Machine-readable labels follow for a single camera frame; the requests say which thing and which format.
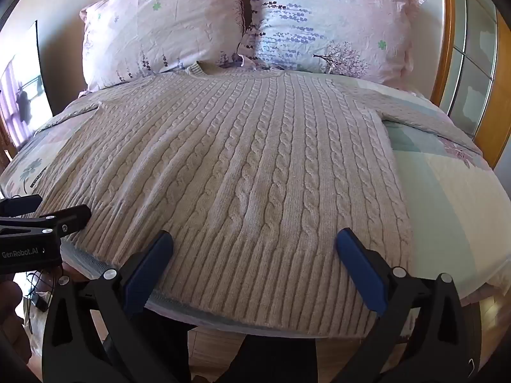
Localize wooden framed glass door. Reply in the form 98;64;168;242
439;0;511;170

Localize framed wall picture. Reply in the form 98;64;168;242
0;20;53;150

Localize person's left forearm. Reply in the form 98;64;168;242
0;281;33;368

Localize pink pillow with tree print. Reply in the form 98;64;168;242
237;0;426;89

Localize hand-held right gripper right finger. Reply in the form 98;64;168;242
335;227;478;383

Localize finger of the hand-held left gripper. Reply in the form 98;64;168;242
0;194;43;218
0;204;92;244

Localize beige cable knit sweater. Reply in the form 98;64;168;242
30;61;482;332

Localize pink floral pillow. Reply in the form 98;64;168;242
80;0;246;93

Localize black cable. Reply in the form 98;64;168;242
23;270;65;334

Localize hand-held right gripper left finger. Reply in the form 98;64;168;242
42;230;188;383

